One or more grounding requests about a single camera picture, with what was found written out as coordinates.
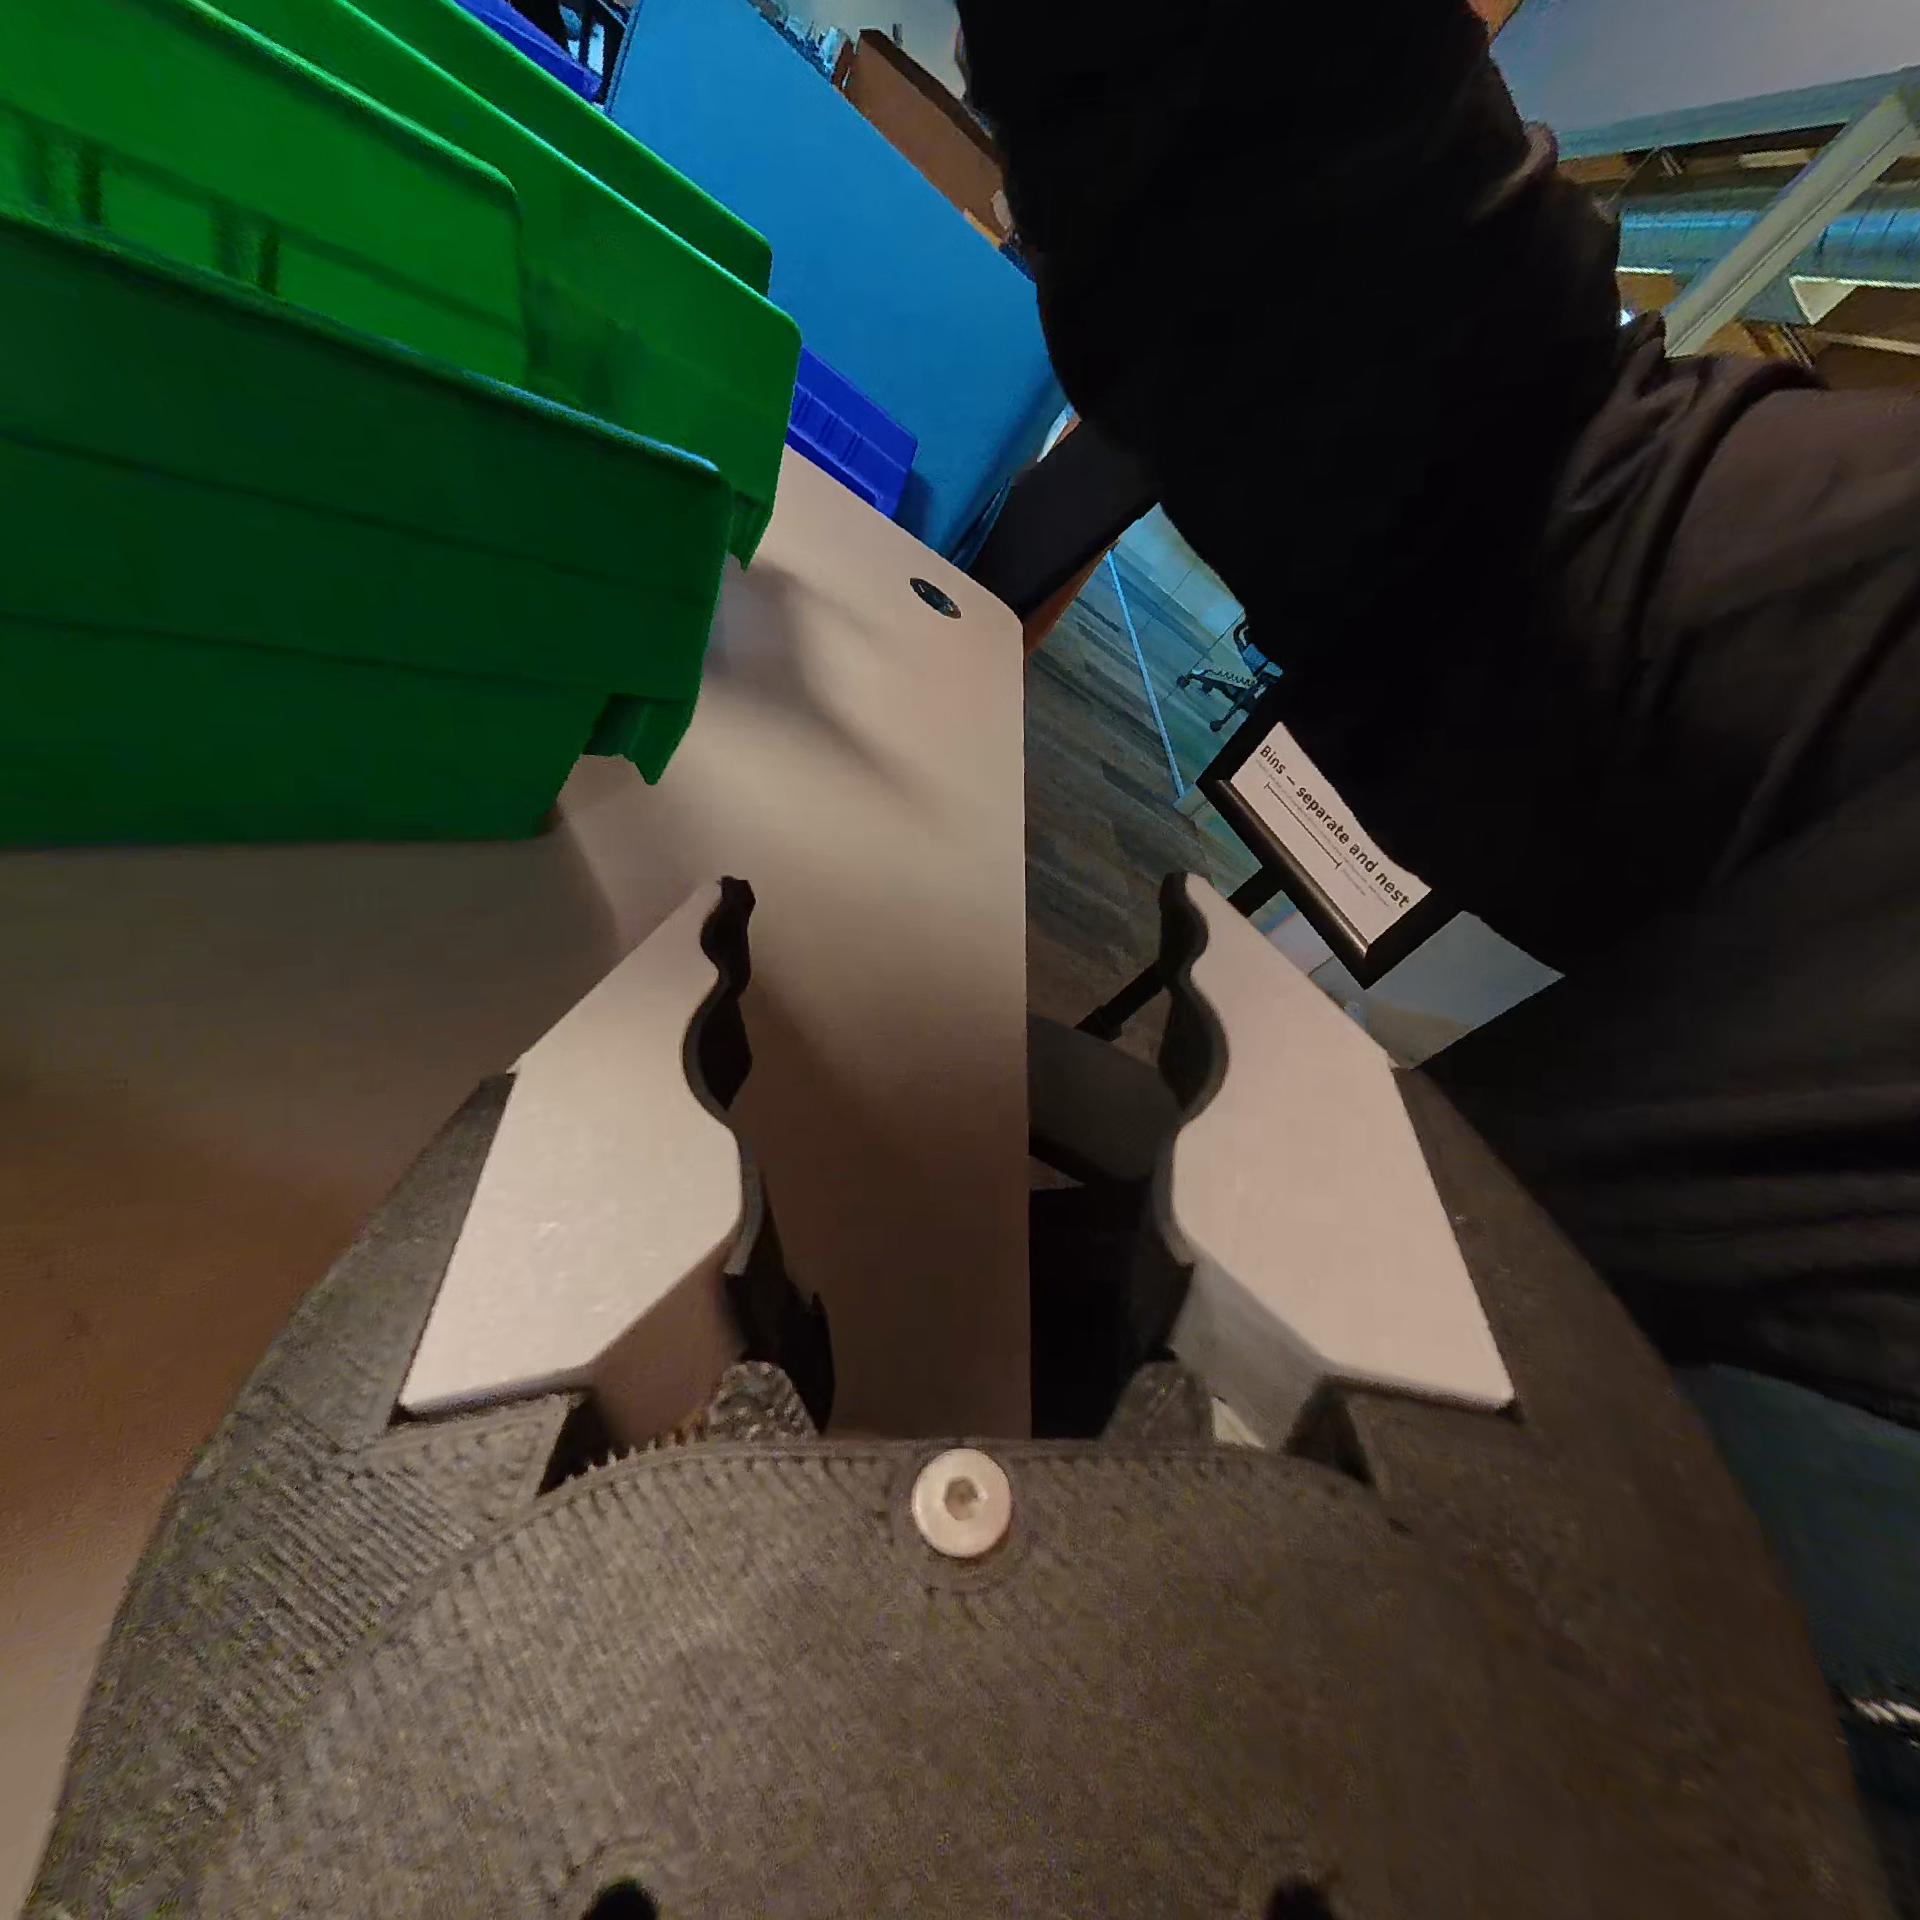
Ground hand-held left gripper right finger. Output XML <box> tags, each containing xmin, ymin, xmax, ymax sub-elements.
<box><xmin>1146</xmin><ymin>871</ymin><xmax>1517</xmax><ymax>1444</ymax></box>

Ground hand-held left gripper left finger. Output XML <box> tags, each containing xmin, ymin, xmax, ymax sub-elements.
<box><xmin>392</xmin><ymin>876</ymin><xmax>767</xmax><ymax>1425</ymax></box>

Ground blue plastic bins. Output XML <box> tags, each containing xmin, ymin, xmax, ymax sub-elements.
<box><xmin>607</xmin><ymin>0</ymin><xmax>1070</xmax><ymax>560</ymax></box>

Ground black framed task sign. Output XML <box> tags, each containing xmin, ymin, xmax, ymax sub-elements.
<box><xmin>1196</xmin><ymin>717</ymin><xmax>1439</xmax><ymax>990</ymax></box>

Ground person's black sweater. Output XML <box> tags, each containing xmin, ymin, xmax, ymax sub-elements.
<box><xmin>950</xmin><ymin>0</ymin><xmax>1920</xmax><ymax>1425</ymax></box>

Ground cardboard box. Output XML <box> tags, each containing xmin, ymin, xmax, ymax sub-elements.
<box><xmin>831</xmin><ymin>28</ymin><xmax>1010</xmax><ymax>248</ymax></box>

